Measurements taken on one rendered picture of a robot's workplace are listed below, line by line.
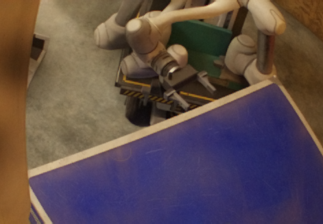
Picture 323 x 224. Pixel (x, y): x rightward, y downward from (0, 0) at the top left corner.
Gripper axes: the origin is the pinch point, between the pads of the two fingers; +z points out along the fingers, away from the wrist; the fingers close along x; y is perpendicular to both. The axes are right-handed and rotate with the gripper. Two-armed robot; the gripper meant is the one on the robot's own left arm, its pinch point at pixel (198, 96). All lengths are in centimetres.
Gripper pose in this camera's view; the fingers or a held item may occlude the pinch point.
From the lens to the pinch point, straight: 226.3
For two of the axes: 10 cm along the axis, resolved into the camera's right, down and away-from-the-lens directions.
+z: 6.2, 6.3, -4.7
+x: 7.9, -4.6, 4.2
